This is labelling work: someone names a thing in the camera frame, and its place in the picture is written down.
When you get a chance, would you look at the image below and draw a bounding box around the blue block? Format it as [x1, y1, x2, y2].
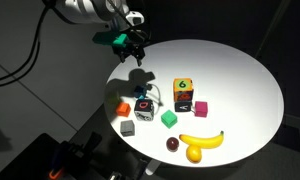
[133, 85, 148, 100]

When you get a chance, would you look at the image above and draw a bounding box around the black spring clamp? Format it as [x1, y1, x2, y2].
[69, 133, 104, 166]

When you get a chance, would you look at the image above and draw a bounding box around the orange soft cube with six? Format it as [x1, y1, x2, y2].
[172, 77, 194, 103]

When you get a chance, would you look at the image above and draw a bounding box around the pink block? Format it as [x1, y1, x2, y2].
[193, 100, 209, 118]

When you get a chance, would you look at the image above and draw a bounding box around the yellow banana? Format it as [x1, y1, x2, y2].
[178, 130, 225, 150]

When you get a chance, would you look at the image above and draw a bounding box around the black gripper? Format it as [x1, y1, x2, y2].
[112, 28, 147, 67]

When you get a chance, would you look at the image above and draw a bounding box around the yellow lemon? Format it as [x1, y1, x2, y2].
[185, 145, 203, 164]

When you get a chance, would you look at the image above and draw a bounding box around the black soft cube red letter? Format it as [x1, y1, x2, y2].
[133, 95, 155, 122]

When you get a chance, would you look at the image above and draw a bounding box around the long black robot cable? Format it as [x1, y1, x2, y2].
[0, 0, 56, 89]

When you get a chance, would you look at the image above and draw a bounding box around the purple spring clamp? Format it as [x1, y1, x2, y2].
[48, 140, 71, 180]

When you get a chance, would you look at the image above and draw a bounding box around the orange block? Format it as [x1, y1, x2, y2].
[116, 102, 132, 118]

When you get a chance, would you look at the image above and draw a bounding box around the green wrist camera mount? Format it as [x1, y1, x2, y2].
[92, 31, 129, 48]

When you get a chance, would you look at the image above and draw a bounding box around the grey block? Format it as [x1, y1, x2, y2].
[119, 119, 136, 137]

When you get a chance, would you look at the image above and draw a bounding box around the dark red plum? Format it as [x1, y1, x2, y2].
[165, 136, 180, 153]

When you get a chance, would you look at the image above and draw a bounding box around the round white table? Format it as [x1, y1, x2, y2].
[103, 39, 285, 177]

